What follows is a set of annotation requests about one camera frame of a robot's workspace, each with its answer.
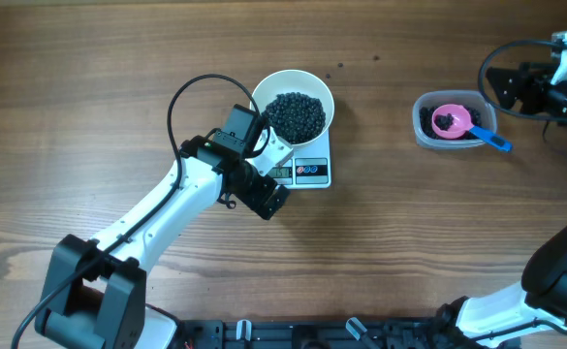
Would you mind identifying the pink scoop blue handle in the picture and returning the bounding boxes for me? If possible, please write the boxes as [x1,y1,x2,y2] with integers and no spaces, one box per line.
[431,104,513,152]

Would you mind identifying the white bowl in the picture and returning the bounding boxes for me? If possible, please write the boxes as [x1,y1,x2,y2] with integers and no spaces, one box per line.
[252,70,335,149]

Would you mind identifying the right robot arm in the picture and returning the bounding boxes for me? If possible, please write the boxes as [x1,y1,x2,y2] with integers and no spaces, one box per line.
[425,63,567,348]

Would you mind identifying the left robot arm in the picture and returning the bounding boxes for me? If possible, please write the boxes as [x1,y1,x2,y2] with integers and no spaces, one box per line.
[34,131,294,348]

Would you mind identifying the white digital kitchen scale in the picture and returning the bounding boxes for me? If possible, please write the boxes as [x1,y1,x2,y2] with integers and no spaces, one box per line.
[268,132,331,190]

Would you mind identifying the black beans in bowl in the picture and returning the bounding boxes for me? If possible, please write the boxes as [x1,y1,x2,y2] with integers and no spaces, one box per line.
[262,92,326,144]

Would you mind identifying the black beans in scoop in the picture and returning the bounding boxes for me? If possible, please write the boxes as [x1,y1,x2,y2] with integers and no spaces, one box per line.
[434,113,454,131]

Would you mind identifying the clear plastic container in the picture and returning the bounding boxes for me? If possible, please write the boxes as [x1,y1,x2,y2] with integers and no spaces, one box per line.
[412,90,497,150]

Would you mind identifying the left black cable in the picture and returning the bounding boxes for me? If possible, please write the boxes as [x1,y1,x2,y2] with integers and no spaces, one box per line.
[10,73,265,349]

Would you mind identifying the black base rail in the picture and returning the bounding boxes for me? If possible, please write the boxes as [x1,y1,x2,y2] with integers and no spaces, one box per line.
[169,318,480,349]

